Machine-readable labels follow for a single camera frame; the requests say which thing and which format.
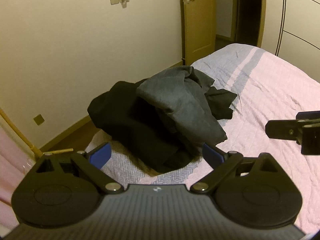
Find wooden door frame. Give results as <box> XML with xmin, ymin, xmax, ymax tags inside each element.
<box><xmin>230</xmin><ymin>0</ymin><xmax>267</xmax><ymax>48</ymax></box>

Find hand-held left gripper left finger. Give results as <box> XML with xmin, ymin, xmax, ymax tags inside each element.
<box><xmin>35</xmin><ymin>142</ymin><xmax>125</xmax><ymax>194</ymax></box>

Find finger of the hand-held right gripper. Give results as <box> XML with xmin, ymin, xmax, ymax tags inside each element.
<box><xmin>296</xmin><ymin>110</ymin><xmax>320</xmax><ymax>121</ymax></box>
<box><xmin>266</xmin><ymin>118</ymin><xmax>304</xmax><ymax>145</ymax></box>

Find wall socket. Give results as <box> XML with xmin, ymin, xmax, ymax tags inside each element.
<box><xmin>33</xmin><ymin>113</ymin><xmax>46</xmax><ymax>126</ymax></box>

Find pink curtain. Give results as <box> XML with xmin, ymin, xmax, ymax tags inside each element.
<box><xmin>0</xmin><ymin>121</ymin><xmax>37</xmax><ymax>232</ymax></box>

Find black garment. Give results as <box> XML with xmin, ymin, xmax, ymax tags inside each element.
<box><xmin>87</xmin><ymin>81</ymin><xmax>199</xmax><ymax>173</ymax></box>

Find black cloth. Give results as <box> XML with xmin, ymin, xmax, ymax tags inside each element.
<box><xmin>204</xmin><ymin>86</ymin><xmax>238</xmax><ymax>121</ymax></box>

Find white wardrobe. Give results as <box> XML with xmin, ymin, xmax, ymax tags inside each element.
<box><xmin>264</xmin><ymin>0</ymin><xmax>320</xmax><ymax>83</ymax></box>

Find wooden door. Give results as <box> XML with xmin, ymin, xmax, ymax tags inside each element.
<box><xmin>180</xmin><ymin>0</ymin><xmax>217</xmax><ymax>66</ymax></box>

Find pink and blue bed quilt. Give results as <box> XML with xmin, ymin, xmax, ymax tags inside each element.
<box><xmin>85</xmin><ymin>43</ymin><xmax>320</xmax><ymax>235</ymax></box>

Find yellow wooden frame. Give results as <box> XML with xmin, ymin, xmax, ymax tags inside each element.
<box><xmin>0</xmin><ymin>107</ymin><xmax>73</xmax><ymax>159</ymax></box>

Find grey pants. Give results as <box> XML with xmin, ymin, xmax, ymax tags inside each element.
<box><xmin>136</xmin><ymin>65</ymin><xmax>228</xmax><ymax>155</ymax></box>

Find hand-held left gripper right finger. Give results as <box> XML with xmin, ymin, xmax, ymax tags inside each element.
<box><xmin>190</xmin><ymin>143</ymin><xmax>286</xmax><ymax>195</ymax></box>

